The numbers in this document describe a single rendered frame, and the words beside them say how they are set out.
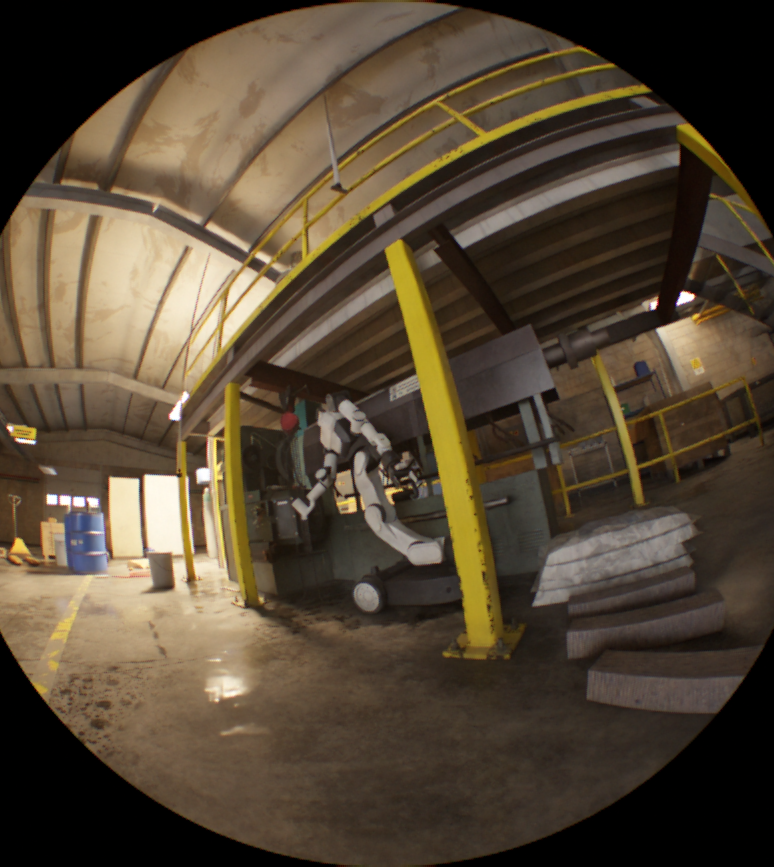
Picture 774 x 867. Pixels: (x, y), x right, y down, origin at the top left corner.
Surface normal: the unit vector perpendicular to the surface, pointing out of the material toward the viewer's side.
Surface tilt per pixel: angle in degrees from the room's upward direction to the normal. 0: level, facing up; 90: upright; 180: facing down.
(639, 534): 67
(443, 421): 90
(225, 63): 171
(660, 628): 90
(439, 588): 90
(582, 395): 90
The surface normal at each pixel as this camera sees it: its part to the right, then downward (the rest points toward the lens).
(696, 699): -0.89, 0.03
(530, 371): -0.61, -0.11
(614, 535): -0.47, -0.52
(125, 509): 0.78, -0.30
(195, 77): 0.26, 0.95
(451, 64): 0.07, 0.92
